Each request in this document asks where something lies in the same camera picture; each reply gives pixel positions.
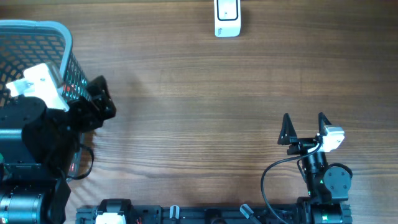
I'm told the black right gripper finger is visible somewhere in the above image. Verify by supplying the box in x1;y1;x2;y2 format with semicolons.
277;113;297;145
318;112;331;135

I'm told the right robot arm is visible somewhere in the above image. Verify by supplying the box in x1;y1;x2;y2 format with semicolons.
277;113;353;224

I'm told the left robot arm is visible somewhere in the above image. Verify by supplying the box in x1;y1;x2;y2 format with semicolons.
1;76;116;223

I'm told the white barcode scanner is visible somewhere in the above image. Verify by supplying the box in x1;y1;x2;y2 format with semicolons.
213;0;241;38

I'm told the grey plastic mesh basket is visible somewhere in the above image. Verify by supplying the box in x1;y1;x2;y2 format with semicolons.
1;20;91;182

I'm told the black right camera cable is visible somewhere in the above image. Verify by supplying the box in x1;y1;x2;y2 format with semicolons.
260;135;324;224

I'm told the black camera cable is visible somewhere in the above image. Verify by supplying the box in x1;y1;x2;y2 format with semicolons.
260;135;324;224
65;143;95;181

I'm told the black left camera cable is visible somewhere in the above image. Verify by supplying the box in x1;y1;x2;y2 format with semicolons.
65;143;95;181

